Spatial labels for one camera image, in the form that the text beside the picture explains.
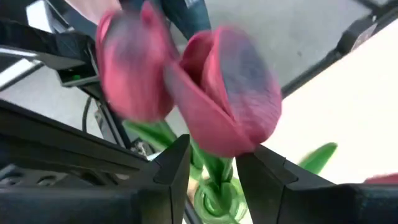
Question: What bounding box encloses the green glass vase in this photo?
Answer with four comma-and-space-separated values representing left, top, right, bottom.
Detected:
192, 177, 249, 224

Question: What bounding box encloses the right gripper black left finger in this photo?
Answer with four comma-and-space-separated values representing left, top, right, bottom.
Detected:
0, 134, 191, 224

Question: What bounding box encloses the dark red artificial tulip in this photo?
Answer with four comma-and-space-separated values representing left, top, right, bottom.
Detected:
298, 142, 398, 185
164, 26, 283, 200
95, 1, 187, 175

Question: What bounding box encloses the black cable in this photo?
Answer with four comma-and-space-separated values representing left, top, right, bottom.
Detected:
81, 95, 93, 133

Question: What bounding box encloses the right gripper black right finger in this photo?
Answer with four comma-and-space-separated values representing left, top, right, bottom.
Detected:
235, 144, 398, 224

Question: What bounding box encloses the dark teal cylindrical object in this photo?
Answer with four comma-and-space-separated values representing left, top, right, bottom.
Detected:
160, 0, 213, 40

